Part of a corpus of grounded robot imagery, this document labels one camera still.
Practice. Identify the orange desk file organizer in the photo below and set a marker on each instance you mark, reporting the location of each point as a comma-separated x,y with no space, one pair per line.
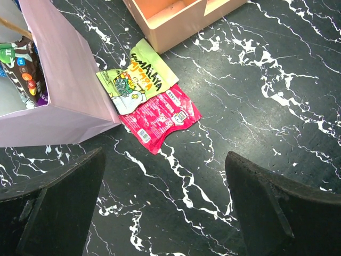
167,23

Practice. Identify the pale pink paper bag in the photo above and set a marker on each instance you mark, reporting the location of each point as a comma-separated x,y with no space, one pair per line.
78,107

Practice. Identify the green candy packet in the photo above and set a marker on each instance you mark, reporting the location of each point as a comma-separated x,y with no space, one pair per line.
146,76

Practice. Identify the pink candy packet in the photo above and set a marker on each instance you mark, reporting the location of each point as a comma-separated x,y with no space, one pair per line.
160,116

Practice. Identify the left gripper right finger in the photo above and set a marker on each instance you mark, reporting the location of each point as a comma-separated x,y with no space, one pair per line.
280,216

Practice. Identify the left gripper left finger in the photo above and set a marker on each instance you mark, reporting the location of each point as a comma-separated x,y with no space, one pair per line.
51,214

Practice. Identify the purple M&M's packet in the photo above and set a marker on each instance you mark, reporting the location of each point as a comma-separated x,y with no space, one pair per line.
21,63

